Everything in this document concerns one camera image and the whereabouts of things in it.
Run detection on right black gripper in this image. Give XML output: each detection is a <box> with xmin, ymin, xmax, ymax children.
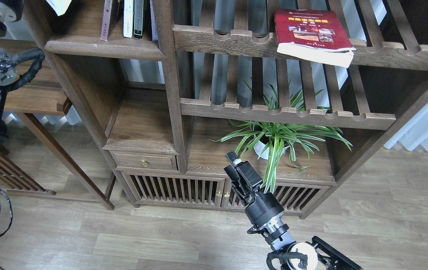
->
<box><xmin>224</xmin><ymin>151</ymin><xmax>264</xmax><ymax>207</ymax></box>

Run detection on red book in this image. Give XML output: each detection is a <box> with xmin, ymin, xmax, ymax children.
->
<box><xmin>274</xmin><ymin>9</ymin><xmax>356</xmax><ymax>68</ymax></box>

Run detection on dark brown book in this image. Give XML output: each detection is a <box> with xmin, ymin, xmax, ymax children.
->
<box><xmin>100</xmin><ymin>0</ymin><xmax>123</xmax><ymax>41</ymax></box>

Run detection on yellow green book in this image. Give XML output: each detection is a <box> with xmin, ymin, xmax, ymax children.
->
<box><xmin>46</xmin><ymin>0</ymin><xmax>72</xmax><ymax>17</ymax></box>

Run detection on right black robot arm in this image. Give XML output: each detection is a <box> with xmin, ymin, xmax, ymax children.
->
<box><xmin>224</xmin><ymin>151</ymin><xmax>361</xmax><ymax>270</ymax></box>

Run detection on white plant pot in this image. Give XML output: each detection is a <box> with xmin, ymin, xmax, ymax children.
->
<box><xmin>253</xmin><ymin>136</ymin><xmax>290</xmax><ymax>160</ymax></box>

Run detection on green spider plant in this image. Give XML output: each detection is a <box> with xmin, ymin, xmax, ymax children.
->
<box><xmin>210</xmin><ymin>81</ymin><xmax>353</xmax><ymax>194</ymax></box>

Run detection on dark wooden bookshelf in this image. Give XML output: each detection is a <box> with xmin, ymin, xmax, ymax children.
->
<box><xmin>23</xmin><ymin>0</ymin><xmax>428</xmax><ymax>218</ymax></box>

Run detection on pale upright book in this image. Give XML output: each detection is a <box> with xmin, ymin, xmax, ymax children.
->
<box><xmin>150</xmin><ymin>0</ymin><xmax>159</xmax><ymax>42</ymax></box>

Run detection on white upright book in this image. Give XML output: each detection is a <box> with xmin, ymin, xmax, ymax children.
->
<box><xmin>123</xmin><ymin>0</ymin><xmax>135</xmax><ymax>38</ymax></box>

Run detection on dark green upright book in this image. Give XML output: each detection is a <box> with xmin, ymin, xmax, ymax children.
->
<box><xmin>133</xmin><ymin>0</ymin><xmax>149</xmax><ymax>39</ymax></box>

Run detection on wooden side table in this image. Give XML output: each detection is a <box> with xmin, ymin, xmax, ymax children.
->
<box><xmin>0</xmin><ymin>39</ymin><xmax>115</xmax><ymax>210</ymax></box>

